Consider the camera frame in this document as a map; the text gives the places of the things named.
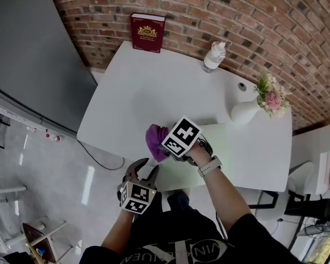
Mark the brown top side table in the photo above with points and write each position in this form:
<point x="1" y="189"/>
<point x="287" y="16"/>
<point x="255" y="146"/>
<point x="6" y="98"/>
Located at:
<point x="38" y="241"/>

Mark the maroon gold-crested book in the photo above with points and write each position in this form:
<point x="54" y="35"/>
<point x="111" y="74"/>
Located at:
<point x="147" y="34"/>

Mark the person's right forearm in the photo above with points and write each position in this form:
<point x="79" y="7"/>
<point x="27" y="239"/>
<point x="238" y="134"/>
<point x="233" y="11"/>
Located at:
<point x="222" y="197"/>

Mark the pink and white flower bouquet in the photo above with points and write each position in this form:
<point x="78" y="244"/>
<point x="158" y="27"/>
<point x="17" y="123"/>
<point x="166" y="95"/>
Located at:
<point x="272" y="95"/>

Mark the grey refrigerator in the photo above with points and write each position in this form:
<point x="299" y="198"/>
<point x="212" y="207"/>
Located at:
<point x="30" y="51"/>

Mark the pale pink tray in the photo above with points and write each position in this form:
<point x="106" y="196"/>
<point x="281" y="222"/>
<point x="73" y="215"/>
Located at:
<point x="328" y="172"/>

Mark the white wristwatch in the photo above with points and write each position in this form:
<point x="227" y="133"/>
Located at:
<point x="209" y="168"/>

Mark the person's dark trousers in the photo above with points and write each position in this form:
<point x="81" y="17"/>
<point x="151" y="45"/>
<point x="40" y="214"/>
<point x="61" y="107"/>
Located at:
<point x="178" y="202"/>

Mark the small blue cup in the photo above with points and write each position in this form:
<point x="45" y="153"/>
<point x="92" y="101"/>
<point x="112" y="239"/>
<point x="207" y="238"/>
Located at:
<point x="40" y="251"/>

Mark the clear plastic bottle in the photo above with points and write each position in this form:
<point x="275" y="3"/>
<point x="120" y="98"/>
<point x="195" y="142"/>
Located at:
<point x="213" y="59"/>

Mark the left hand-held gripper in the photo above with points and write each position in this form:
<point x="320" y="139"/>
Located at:
<point x="134" y="197"/>

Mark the person's left forearm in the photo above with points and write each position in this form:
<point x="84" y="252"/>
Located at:
<point x="121" y="230"/>

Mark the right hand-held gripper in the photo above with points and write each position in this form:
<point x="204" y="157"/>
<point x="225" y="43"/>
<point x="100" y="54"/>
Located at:
<point x="181" y="139"/>

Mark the white tubular frame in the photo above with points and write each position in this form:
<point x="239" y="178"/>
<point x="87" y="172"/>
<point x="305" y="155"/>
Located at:
<point x="6" y="188"/>

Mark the light wooden stick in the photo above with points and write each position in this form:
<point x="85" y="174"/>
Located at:
<point x="34" y="253"/>

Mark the window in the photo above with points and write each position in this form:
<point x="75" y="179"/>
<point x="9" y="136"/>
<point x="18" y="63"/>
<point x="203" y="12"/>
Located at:
<point x="324" y="247"/>

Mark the purple cloth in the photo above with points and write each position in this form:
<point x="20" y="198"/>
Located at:
<point x="155" y="142"/>

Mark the white ceramic vase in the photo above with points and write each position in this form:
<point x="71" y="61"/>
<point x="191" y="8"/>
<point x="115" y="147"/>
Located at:
<point x="243" y="111"/>

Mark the pale green mat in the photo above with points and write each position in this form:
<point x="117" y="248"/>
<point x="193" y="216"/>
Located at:
<point x="181" y="172"/>

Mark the person's black printed t-shirt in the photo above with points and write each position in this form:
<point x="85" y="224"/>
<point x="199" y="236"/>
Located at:
<point x="112" y="254"/>

